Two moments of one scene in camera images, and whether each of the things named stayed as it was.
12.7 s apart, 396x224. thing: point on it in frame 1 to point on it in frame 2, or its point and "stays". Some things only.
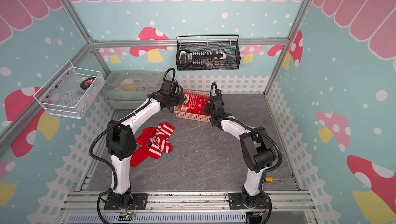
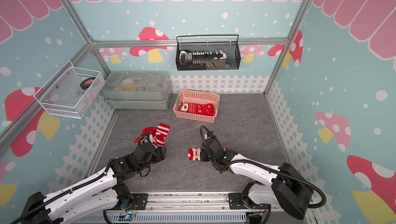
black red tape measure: (85, 84) stays
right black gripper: (207, 107) to (202, 155)
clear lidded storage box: (129, 89) stays
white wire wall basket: (70, 93) stays
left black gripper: (180, 95) to (159, 154)
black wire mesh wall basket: (208, 56) stays
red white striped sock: (159, 143) to (195, 154)
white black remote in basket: (189, 60) stays
